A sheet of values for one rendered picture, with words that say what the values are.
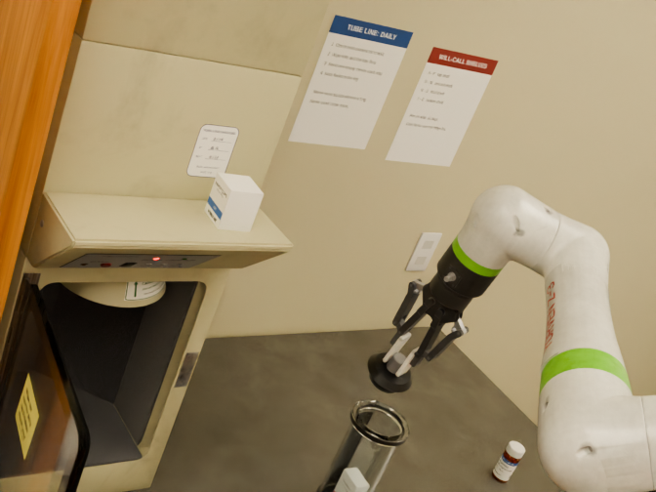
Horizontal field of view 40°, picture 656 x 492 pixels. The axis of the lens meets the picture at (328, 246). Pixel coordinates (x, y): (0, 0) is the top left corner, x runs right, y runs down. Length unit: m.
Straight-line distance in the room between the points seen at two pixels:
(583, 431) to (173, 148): 0.62
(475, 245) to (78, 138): 0.64
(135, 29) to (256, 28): 0.16
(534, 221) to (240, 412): 0.76
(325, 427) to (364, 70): 0.74
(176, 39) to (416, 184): 1.13
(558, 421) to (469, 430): 1.04
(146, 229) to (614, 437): 0.61
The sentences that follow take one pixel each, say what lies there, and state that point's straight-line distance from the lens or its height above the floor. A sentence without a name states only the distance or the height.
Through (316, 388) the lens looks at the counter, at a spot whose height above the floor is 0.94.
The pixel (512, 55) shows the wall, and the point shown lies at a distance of 2.18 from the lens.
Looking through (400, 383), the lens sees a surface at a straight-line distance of 1.68.
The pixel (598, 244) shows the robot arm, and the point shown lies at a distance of 1.48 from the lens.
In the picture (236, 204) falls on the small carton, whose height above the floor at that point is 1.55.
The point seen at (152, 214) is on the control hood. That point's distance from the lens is 1.21.
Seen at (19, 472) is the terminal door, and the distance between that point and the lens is 1.23.
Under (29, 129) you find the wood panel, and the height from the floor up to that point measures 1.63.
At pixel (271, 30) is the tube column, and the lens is 1.22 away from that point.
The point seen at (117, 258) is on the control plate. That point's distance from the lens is 1.19.
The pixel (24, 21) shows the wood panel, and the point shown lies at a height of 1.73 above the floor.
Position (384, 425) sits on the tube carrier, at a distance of 1.67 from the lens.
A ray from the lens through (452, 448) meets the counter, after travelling 2.07.
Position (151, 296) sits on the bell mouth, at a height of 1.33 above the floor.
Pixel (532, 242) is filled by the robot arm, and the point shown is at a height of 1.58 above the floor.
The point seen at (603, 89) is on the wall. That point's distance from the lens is 2.49.
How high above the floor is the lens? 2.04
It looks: 24 degrees down
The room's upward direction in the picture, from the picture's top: 23 degrees clockwise
